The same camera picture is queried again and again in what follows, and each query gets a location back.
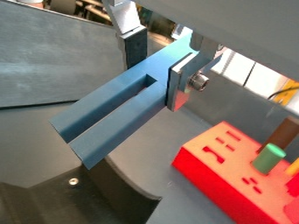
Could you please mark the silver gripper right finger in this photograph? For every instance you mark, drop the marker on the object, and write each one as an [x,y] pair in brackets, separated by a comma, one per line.
[186,74]

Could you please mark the red foam peg board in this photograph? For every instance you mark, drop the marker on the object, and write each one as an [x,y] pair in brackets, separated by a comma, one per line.
[215,162]

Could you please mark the red star peg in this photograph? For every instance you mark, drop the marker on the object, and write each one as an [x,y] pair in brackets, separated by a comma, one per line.
[291,208]

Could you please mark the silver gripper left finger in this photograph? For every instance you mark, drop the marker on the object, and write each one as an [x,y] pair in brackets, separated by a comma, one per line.
[131,33]

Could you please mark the yellow slotted peg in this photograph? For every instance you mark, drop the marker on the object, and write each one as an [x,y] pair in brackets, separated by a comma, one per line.
[292,169]

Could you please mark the black curved holder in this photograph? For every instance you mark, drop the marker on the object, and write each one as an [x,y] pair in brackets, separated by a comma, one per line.
[83,196]

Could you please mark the dark brown cylinder peg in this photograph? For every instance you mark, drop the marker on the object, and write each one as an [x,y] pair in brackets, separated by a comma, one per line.
[284,133]

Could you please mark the green cylinder peg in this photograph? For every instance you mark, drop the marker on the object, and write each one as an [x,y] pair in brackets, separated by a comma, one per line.
[267,159]

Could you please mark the blue double-square block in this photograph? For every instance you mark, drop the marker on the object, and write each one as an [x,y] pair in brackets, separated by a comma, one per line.
[97,122]

